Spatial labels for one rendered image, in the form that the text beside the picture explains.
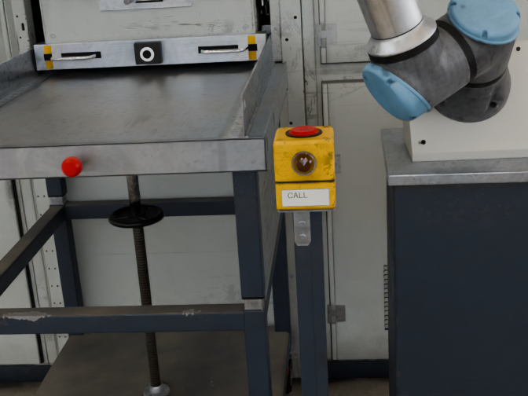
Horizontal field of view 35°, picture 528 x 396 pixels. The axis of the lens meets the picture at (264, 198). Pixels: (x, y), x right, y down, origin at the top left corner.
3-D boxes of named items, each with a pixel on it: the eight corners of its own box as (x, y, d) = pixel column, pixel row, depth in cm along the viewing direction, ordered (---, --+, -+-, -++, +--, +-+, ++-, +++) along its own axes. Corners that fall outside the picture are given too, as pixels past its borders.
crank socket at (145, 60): (160, 64, 191) (159, 42, 190) (134, 65, 192) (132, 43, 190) (163, 62, 194) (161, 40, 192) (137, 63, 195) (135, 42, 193)
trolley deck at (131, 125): (267, 170, 136) (265, 134, 134) (-101, 183, 142) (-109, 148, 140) (287, 86, 200) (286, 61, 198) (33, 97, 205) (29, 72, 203)
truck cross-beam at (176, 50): (267, 60, 192) (265, 33, 190) (36, 71, 197) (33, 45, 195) (268, 56, 197) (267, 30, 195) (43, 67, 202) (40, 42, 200)
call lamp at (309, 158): (317, 177, 110) (316, 152, 109) (291, 178, 111) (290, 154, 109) (317, 174, 112) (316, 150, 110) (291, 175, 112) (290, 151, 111)
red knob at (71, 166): (80, 178, 134) (78, 159, 133) (60, 179, 134) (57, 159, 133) (88, 170, 138) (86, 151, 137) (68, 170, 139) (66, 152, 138)
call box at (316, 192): (335, 212, 113) (333, 138, 110) (276, 214, 114) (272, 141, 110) (335, 192, 121) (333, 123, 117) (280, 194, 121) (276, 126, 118)
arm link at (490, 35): (525, 60, 144) (542, 9, 132) (465, 100, 142) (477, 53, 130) (477, 16, 149) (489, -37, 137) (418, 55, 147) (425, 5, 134)
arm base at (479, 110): (512, 58, 156) (522, 25, 147) (505, 127, 150) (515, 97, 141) (430, 49, 159) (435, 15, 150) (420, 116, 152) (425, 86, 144)
